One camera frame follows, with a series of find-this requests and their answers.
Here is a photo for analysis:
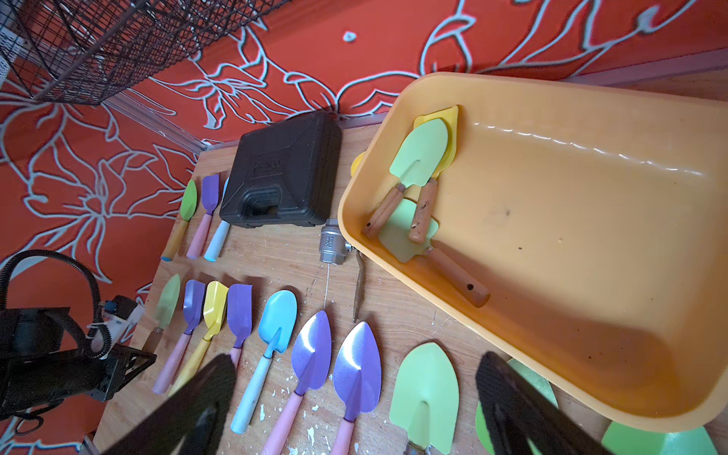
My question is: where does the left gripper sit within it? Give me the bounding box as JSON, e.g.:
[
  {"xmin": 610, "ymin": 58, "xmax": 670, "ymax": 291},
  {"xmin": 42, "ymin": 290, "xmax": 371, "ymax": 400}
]
[{"xmin": 90, "ymin": 345, "xmax": 157, "ymax": 402}]

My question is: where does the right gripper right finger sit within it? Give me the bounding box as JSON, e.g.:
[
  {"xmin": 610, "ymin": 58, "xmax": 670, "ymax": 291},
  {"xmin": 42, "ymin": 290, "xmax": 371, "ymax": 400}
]
[{"xmin": 475, "ymin": 352, "xmax": 610, "ymax": 454}]

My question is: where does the green shovel brown wooden handle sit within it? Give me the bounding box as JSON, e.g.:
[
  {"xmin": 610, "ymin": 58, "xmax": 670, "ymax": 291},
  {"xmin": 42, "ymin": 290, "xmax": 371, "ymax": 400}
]
[{"xmin": 362, "ymin": 123, "xmax": 440, "ymax": 238}]

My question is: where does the yellow plastic storage box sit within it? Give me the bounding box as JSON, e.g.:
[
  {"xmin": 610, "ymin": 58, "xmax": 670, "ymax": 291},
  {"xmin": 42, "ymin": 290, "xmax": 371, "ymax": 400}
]
[{"xmin": 339, "ymin": 73, "xmax": 727, "ymax": 432}]

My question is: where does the blue shovel white handle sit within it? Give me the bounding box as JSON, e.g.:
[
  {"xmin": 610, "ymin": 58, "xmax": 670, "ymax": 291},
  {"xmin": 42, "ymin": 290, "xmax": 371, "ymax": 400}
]
[{"xmin": 231, "ymin": 289, "xmax": 298, "ymax": 434}]

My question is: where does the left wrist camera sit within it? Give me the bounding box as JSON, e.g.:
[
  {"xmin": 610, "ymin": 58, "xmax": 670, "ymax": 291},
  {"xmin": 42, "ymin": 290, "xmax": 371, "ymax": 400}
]
[{"xmin": 87, "ymin": 296, "xmax": 145, "ymax": 359}]

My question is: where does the black plastic tool case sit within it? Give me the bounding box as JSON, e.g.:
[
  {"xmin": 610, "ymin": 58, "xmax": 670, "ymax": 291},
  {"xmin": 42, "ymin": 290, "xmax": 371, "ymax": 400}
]
[{"xmin": 219, "ymin": 111, "xmax": 342, "ymax": 229}]

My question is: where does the light green shovel wooden handle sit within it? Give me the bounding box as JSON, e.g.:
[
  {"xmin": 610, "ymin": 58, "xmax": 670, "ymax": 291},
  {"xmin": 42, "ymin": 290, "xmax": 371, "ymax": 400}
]
[{"xmin": 390, "ymin": 341, "xmax": 460, "ymax": 454}]

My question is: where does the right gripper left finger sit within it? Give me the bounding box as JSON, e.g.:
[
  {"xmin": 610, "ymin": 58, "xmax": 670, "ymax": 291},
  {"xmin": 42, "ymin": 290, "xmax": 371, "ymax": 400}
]
[{"xmin": 104, "ymin": 354, "xmax": 236, "ymax": 454}]

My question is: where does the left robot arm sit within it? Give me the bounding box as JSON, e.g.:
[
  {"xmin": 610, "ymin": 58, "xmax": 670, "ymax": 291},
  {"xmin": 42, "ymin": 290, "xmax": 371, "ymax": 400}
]
[{"xmin": 1, "ymin": 249, "xmax": 157, "ymax": 425}]

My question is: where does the green shovel yellow handle box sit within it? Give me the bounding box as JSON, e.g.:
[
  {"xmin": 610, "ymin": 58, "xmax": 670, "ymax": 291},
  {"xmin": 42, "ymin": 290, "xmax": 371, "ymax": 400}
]
[{"xmin": 160, "ymin": 178, "xmax": 198, "ymax": 262}]

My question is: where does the yellow square shovel yellow handle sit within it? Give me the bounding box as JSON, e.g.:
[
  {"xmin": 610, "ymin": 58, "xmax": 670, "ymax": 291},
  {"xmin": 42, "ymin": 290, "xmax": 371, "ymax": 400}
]
[{"xmin": 168, "ymin": 281, "xmax": 229, "ymax": 396}]

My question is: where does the purple square shovel pink handle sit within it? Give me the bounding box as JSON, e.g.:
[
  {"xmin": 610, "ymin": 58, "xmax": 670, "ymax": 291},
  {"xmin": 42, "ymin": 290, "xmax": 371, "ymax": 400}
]
[{"xmin": 227, "ymin": 284, "xmax": 253, "ymax": 367}]

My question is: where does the black wire wall basket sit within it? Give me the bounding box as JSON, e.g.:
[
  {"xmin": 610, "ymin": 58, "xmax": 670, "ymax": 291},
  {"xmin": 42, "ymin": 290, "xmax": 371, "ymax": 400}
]
[{"xmin": 1, "ymin": 0, "xmax": 282, "ymax": 105}]

